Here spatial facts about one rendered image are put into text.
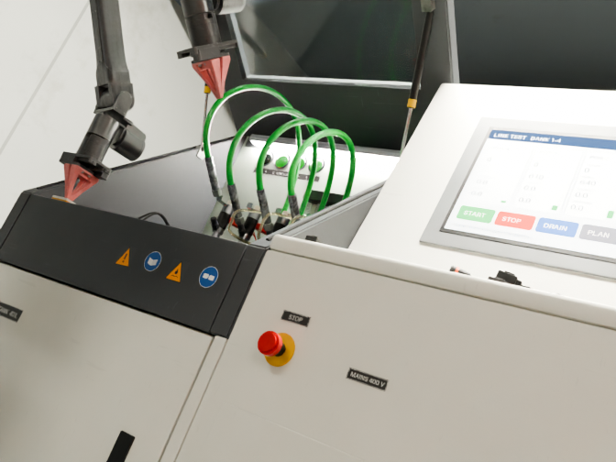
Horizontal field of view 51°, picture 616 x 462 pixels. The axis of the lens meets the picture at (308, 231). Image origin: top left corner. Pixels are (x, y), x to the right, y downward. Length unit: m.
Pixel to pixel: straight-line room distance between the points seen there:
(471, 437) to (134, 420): 0.54
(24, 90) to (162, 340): 2.29
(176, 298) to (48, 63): 2.33
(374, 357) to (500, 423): 0.19
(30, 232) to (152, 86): 2.26
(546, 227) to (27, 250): 1.02
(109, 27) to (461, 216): 0.86
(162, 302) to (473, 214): 0.59
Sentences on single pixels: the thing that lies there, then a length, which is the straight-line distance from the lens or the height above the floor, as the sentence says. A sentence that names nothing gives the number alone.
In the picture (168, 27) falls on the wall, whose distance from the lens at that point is 3.75.
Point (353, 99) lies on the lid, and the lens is 1.75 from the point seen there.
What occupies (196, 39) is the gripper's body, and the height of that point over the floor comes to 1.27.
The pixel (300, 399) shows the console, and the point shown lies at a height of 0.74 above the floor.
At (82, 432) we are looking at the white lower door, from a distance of 1.18.
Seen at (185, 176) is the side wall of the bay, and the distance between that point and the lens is 1.84.
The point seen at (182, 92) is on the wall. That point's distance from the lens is 3.78.
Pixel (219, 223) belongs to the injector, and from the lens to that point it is 1.49.
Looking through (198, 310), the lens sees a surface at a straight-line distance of 1.09.
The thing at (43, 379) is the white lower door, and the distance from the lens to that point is 1.28.
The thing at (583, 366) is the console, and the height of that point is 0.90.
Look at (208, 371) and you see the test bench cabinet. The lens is 1.04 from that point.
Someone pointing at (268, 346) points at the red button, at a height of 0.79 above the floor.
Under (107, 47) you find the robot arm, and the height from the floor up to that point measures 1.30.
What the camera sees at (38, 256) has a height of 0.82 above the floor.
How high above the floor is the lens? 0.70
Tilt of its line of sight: 16 degrees up
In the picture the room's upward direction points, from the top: 23 degrees clockwise
